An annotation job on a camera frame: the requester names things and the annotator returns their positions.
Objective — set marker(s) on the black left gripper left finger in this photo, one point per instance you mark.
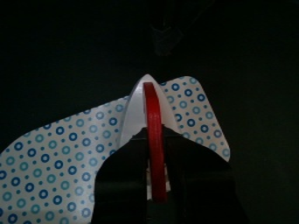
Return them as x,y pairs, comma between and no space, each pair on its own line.
121,180

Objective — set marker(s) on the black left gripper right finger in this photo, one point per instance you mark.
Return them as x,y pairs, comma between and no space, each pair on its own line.
198,186

